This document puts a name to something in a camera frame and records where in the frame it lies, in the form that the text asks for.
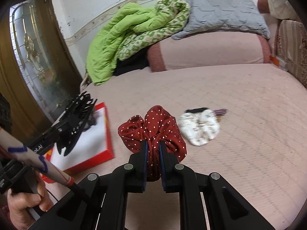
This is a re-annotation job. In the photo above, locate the white cherry print scrunchie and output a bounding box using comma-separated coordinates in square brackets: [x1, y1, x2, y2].
[177, 109, 220, 146]

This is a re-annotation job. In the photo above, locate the red polka dot scrunchie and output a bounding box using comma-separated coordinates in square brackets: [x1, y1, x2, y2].
[118, 105, 187, 182]

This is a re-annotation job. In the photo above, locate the black elastic hair tie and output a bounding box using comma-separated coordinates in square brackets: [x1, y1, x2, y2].
[185, 107, 228, 123]

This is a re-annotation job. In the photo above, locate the black plastic hair claw clip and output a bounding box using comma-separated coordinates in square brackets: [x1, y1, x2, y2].
[56, 91, 97, 157]

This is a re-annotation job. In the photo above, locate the person's left hand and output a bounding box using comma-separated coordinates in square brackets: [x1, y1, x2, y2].
[7, 171, 54, 229]

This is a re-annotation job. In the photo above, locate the white pole with blue marks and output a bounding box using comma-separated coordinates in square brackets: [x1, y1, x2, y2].
[1, 128, 74, 187]

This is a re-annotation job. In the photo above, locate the red rimmed white tray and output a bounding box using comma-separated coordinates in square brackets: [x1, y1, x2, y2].
[44, 102, 115, 183]

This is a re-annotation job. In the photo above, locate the pink quilted bed cover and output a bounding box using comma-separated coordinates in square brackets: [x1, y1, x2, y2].
[45, 63, 307, 230]

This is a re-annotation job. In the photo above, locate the wooden glass panel door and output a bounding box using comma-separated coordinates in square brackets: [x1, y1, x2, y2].
[1, 0, 81, 141]

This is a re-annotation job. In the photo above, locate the orange white small packet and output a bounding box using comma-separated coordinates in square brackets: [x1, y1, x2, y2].
[270, 56, 288, 71]

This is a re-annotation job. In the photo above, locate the pink bolster pillow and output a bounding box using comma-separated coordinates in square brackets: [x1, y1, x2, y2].
[147, 32, 271, 72]

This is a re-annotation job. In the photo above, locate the green quilted blanket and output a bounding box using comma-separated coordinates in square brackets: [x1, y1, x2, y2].
[86, 0, 191, 85]

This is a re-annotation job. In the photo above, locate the striped floral cushion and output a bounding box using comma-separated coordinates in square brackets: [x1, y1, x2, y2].
[277, 20, 306, 87]

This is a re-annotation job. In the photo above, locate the grey quilted pillow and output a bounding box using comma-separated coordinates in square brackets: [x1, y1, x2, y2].
[172, 0, 270, 40]

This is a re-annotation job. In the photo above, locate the white patterned cloth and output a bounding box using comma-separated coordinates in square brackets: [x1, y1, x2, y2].
[267, 0, 301, 22]

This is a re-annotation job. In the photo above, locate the pink headboard bolster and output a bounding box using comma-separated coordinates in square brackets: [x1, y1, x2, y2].
[257, 0, 270, 14]

